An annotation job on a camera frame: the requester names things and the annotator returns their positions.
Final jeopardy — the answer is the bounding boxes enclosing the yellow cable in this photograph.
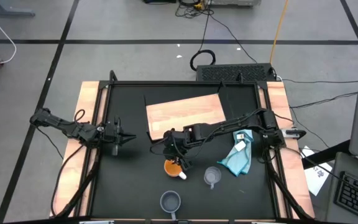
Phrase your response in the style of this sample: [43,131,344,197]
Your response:
[269,0,289,65]

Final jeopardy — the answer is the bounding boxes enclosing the long black floor cable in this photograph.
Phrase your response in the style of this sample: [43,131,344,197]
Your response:
[203,12,258,64]

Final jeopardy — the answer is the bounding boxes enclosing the light blue cloth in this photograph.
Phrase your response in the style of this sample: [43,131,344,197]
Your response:
[216,129,255,177]

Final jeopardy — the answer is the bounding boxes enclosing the black computer tower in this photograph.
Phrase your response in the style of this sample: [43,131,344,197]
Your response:
[196,63,276,82]

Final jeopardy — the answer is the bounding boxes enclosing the black keyboard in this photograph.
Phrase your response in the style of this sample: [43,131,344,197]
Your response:
[334,170,358,223]

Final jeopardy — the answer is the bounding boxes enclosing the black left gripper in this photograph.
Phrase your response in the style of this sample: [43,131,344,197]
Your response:
[99,116,137,156]

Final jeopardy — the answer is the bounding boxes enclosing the grey side table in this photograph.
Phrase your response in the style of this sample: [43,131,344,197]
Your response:
[324,151,358,224]

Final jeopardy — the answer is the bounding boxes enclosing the grey desk foot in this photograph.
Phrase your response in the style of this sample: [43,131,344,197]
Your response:
[0,0,36,17]

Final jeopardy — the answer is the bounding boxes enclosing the grey ceramic mug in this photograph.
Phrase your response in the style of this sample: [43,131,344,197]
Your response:
[159,190,182,221]

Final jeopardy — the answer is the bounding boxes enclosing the black table frame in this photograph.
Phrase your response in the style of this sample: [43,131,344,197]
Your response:
[50,70,315,222]

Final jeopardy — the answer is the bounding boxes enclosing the white printed paper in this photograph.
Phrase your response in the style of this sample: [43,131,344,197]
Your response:
[300,146,334,197]

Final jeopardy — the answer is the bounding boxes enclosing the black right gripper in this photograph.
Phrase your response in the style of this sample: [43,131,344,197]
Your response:
[162,129,195,171]

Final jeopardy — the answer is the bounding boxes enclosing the clear glass mug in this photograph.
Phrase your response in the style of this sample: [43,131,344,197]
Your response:
[203,166,223,190]

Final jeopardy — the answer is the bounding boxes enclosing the coiled black cable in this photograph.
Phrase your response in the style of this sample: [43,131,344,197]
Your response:
[190,49,216,72]

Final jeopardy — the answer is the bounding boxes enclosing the tangled black cable bundle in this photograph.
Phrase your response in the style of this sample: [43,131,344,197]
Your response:
[175,0,214,18]

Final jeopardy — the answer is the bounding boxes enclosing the yellow ceramic mug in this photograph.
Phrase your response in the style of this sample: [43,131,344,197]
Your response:
[163,158,188,180]

